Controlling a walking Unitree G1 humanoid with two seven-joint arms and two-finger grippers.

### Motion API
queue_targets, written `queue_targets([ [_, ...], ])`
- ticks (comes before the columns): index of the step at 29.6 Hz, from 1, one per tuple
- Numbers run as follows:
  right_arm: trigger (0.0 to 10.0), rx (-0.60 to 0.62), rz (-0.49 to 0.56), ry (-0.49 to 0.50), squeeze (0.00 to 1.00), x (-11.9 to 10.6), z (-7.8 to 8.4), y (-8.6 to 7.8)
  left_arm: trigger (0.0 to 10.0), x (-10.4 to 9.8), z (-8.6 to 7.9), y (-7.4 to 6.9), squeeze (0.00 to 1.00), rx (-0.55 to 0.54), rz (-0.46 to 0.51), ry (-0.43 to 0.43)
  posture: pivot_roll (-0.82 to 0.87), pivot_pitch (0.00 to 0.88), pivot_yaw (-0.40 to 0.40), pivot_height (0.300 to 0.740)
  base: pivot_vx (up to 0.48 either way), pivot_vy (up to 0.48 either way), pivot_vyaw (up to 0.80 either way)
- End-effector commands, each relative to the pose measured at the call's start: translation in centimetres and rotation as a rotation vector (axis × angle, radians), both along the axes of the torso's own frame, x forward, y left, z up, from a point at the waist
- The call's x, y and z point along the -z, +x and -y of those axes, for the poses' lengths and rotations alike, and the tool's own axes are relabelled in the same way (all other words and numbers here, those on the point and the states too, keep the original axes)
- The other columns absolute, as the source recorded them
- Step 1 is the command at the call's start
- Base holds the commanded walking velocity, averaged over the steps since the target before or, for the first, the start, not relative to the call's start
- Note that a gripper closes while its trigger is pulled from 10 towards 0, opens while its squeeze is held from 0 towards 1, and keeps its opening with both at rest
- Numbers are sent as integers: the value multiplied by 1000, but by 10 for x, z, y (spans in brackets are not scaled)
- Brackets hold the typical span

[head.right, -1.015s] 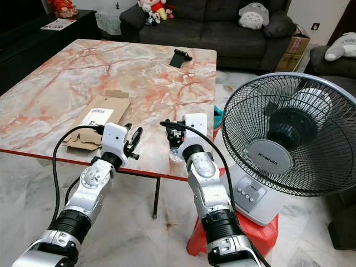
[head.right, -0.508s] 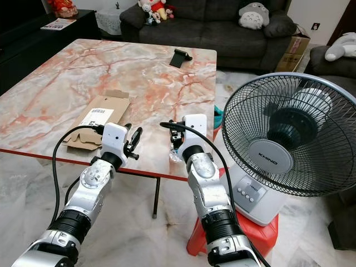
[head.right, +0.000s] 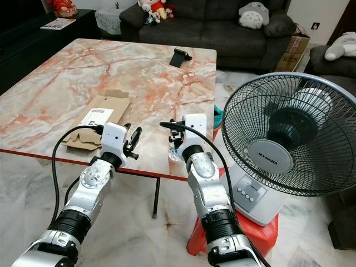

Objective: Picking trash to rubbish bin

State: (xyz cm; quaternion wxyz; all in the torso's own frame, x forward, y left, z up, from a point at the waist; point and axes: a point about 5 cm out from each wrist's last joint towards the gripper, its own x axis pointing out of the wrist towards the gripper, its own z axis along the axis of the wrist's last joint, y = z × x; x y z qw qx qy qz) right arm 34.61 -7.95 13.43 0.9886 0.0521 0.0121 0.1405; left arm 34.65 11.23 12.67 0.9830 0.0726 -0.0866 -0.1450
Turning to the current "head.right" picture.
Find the clear plastic water bottle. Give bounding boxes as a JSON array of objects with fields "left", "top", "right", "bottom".
[{"left": 168, "top": 145, "right": 182, "bottom": 163}]

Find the flattened labelled cardboard box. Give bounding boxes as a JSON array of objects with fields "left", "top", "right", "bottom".
[{"left": 61, "top": 89, "right": 130, "bottom": 151}]

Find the small teal object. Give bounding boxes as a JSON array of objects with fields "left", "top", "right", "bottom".
[{"left": 212, "top": 105, "right": 224, "bottom": 132}]

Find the black metal table leg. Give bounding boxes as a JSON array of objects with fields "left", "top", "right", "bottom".
[{"left": 151, "top": 178, "right": 160, "bottom": 219}]

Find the black phone stand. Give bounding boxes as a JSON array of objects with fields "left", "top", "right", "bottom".
[{"left": 170, "top": 48, "right": 193, "bottom": 69}]

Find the white table fan black grille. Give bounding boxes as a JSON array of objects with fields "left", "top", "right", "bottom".
[{"left": 221, "top": 72, "right": 356, "bottom": 226}]

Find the red plastic stool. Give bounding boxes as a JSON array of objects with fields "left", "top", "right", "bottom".
[{"left": 186, "top": 167, "right": 279, "bottom": 258}]

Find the dark grey fabric sofa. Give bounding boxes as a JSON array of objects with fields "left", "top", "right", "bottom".
[{"left": 119, "top": 0, "right": 299, "bottom": 72}]

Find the white lace-covered side table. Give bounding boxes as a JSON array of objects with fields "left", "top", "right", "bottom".
[{"left": 94, "top": 6, "right": 123, "bottom": 36}]

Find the black TV cabinet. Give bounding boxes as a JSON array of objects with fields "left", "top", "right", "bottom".
[{"left": 0, "top": 8, "right": 102, "bottom": 94}]

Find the printed magazine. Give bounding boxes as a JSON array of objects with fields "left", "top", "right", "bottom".
[{"left": 39, "top": 17, "right": 77, "bottom": 31}]

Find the grey Totoro plush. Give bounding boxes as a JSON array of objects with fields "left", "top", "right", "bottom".
[{"left": 238, "top": 2, "right": 271, "bottom": 30}]

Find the brown cardboard carton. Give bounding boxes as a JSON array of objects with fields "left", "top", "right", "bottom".
[{"left": 274, "top": 24, "right": 311, "bottom": 73}]

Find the red laughing Buddha statue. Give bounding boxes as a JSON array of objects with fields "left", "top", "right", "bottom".
[{"left": 45, "top": 0, "right": 79, "bottom": 18}]

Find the dark grey armchair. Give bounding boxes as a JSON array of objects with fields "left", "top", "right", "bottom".
[{"left": 308, "top": 44, "right": 356, "bottom": 100}]

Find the black flat-screen television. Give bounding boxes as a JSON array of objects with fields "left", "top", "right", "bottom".
[{"left": 0, "top": 0, "right": 46, "bottom": 29}]

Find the dark low furniture piece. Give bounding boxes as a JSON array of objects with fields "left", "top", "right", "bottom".
[{"left": 328, "top": 188, "right": 356, "bottom": 251}]

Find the white plush toy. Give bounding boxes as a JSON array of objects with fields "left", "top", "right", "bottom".
[{"left": 325, "top": 37, "right": 356, "bottom": 62}]

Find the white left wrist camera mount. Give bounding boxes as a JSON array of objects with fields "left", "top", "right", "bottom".
[{"left": 100, "top": 122, "right": 128, "bottom": 158}]

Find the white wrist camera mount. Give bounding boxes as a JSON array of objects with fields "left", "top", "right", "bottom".
[
  {"left": 100, "top": 122, "right": 128, "bottom": 158},
  {"left": 182, "top": 113, "right": 208, "bottom": 152}
]

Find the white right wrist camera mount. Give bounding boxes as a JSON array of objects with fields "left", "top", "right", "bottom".
[{"left": 182, "top": 113, "right": 208, "bottom": 152}]

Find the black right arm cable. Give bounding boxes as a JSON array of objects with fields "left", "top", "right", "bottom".
[{"left": 159, "top": 121, "right": 244, "bottom": 224}]

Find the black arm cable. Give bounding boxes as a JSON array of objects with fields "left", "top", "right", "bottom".
[
  {"left": 159, "top": 121, "right": 244, "bottom": 224},
  {"left": 51, "top": 125, "right": 106, "bottom": 224}
]

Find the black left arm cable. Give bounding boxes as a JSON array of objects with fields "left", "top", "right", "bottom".
[{"left": 51, "top": 125, "right": 106, "bottom": 224}]

